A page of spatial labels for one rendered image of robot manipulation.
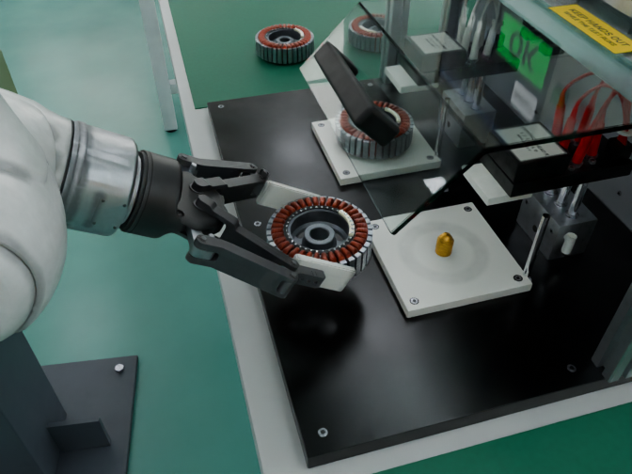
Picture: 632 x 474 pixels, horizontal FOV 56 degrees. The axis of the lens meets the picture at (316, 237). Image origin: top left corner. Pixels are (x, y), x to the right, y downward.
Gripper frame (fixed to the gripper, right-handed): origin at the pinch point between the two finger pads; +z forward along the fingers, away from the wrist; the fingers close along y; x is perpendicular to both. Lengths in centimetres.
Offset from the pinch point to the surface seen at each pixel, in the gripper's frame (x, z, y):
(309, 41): 3, 17, -58
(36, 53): -108, -12, -248
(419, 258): 1.2, 13.9, 0.7
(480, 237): 5.5, 21.1, -0.6
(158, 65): -55, 20, -160
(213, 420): -81, 30, -32
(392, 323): -3.0, 9.1, 7.9
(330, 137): -0.3, 11.9, -26.5
